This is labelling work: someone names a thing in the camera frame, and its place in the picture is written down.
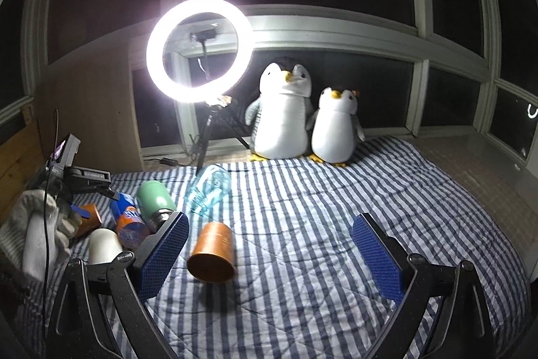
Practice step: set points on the orange wooden plank board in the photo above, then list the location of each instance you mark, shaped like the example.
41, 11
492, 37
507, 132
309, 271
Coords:
21, 157

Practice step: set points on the black power strip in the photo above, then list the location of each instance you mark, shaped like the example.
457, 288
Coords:
169, 162

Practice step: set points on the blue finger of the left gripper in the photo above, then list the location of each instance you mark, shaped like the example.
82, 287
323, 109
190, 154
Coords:
85, 214

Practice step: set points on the blue orange soda bottle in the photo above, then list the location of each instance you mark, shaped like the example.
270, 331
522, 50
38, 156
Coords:
130, 227

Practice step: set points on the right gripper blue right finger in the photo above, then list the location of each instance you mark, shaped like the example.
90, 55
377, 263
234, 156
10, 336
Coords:
384, 256

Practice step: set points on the pale wooden panel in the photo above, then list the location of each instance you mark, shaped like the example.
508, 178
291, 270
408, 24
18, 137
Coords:
88, 93

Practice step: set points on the cream white cup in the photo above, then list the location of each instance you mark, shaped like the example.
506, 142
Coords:
104, 246

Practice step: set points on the striped blue white quilt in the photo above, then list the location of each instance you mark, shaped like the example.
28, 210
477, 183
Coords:
301, 287

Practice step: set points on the large penguin plush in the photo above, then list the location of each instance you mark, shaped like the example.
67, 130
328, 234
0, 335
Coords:
279, 116

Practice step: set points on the clear plastic water bottle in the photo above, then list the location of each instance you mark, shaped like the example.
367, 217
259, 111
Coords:
208, 189

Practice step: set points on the green thermos bottle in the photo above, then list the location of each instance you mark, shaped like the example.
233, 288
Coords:
155, 204

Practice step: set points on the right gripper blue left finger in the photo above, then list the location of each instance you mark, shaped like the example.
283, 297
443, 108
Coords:
158, 253

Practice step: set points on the white window frame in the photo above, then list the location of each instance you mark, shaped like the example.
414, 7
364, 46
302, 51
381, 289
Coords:
421, 67

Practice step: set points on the white gloved left hand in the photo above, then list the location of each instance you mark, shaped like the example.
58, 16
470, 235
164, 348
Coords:
37, 233

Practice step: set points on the brown paper cup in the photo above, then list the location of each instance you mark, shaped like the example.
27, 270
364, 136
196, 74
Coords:
213, 257
94, 222

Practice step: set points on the small penguin plush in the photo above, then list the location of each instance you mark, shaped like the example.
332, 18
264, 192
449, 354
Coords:
336, 128

